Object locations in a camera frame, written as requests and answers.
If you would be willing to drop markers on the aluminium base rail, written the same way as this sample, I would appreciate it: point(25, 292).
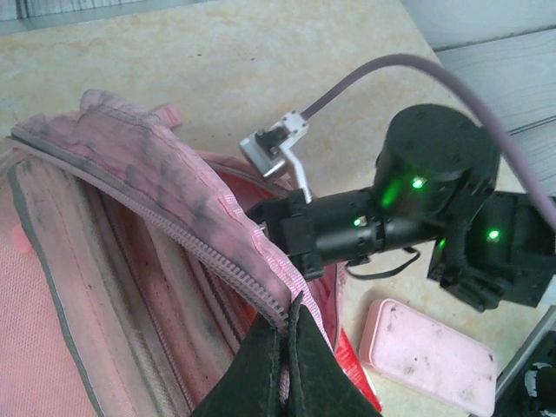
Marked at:
point(527, 343)

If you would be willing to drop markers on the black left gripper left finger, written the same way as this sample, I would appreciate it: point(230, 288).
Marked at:
point(243, 382)

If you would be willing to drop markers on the red card pack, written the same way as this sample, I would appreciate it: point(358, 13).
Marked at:
point(354, 369)

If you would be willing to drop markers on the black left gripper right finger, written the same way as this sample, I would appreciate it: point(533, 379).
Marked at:
point(317, 382)

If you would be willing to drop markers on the pink pencil case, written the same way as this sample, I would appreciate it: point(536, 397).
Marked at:
point(425, 356)

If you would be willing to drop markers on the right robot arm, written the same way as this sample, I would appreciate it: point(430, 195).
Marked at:
point(538, 391)

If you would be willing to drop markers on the pink student backpack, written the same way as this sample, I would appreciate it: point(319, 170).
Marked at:
point(130, 217)

